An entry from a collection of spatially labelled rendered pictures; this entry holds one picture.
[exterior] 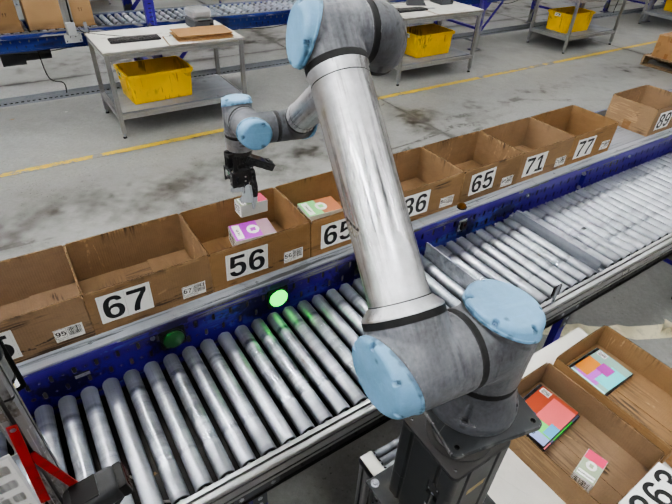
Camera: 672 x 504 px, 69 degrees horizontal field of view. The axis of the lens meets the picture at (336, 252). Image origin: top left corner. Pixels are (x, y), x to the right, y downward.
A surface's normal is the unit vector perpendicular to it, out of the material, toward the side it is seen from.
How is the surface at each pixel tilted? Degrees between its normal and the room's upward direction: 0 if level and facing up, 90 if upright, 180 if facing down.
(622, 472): 1
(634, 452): 89
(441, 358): 46
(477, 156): 89
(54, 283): 89
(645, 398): 1
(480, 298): 8
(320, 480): 0
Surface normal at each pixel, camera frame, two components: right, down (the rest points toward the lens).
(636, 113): -0.83, 0.32
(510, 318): 0.16, -0.82
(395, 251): 0.14, -0.09
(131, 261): 0.55, 0.51
